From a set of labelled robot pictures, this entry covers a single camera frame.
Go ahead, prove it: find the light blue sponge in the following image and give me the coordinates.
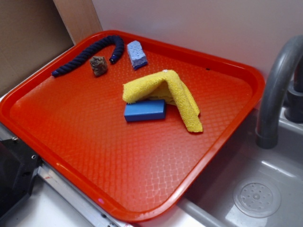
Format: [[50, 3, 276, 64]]
[[127, 41, 148, 70]]

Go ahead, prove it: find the blue rectangular block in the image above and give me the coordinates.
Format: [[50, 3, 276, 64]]
[[124, 99, 166, 122]]

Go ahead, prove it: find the red plastic tray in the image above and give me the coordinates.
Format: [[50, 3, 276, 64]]
[[0, 31, 265, 223]]

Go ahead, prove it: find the yellow cloth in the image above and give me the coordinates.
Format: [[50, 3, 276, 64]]
[[122, 70, 204, 133]]

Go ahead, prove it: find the brown rock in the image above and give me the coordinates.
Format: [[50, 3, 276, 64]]
[[89, 56, 108, 77]]

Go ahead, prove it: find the grey faucet spout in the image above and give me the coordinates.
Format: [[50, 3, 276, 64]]
[[256, 35, 303, 149]]

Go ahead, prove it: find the grey plastic sink basin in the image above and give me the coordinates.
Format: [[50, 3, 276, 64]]
[[178, 111, 303, 227]]

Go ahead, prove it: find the round sink drain cover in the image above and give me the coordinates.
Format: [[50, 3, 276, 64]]
[[233, 177, 281, 218]]

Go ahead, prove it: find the cardboard panel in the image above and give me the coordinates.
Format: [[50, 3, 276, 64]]
[[0, 0, 73, 95]]

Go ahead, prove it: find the dark blue rope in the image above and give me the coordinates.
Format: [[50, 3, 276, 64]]
[[51, 35, 125, 78]]

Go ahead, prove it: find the dark grey faucet handle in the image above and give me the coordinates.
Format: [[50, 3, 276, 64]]
[[285, 66, 303, 123]]

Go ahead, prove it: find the black mount block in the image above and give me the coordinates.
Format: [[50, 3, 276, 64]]
[[0, 137, 41, 220]]

